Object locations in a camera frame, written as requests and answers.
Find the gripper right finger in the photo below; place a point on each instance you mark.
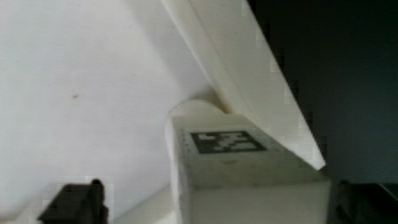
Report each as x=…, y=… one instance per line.
x=367, y=203

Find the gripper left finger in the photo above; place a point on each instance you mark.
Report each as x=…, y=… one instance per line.
x=77, y=206

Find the white table leg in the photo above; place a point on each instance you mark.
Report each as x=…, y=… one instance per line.
x=242, y=181

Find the white square tabletop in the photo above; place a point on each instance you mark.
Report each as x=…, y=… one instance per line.
x=106, y=60

